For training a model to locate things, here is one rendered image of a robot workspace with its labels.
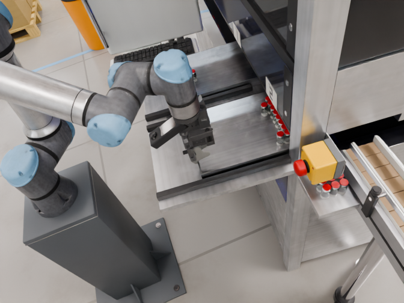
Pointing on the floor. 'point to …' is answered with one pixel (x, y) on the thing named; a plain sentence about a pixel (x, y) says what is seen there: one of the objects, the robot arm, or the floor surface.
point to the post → (311, 103)
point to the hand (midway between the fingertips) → (193, 160)
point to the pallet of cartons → (24, 17)
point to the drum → (83, 23)
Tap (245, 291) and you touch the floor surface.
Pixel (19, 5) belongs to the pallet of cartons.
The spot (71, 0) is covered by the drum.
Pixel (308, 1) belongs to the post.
